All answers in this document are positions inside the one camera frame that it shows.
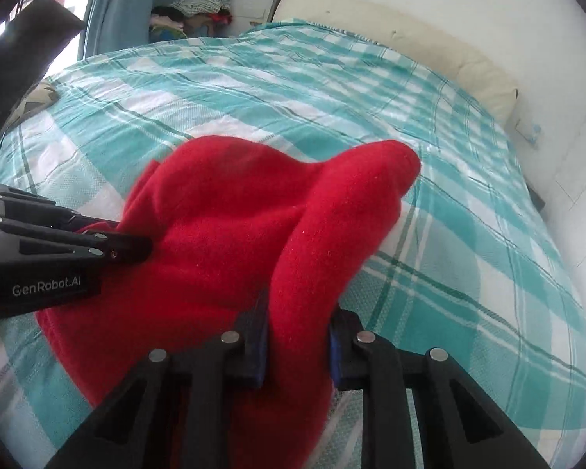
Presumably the white wall socket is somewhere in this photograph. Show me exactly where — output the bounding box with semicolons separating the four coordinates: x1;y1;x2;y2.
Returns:
513;118;543;146

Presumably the red sweater with white figure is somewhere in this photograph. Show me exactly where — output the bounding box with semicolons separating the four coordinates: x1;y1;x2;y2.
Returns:
35;137;422;469

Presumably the dark grey cloth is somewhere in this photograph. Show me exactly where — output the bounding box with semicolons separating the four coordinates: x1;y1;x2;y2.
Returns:
0;0;85;153

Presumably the beige and grey garment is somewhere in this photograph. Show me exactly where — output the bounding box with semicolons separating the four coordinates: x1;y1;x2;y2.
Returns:
2;81;59;131

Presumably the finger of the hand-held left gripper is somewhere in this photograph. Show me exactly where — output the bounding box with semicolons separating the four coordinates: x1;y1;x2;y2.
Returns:
0;216;153;265
0;180;121;235

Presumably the blue curtain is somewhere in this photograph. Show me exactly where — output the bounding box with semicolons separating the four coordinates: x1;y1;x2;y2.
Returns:
78;0;223;60

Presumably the teal white checked bedsheet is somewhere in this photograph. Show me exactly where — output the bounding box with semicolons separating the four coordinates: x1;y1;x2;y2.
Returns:
0;18;586;469

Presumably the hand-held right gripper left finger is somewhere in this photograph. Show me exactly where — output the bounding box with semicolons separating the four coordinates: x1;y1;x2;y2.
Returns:
44;298;272;469

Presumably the pile of clothes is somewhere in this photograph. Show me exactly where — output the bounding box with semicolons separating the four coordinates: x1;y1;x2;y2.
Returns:
149;0;235;43

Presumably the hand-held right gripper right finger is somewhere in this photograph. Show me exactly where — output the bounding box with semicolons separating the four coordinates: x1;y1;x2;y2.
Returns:
328;308;539;469

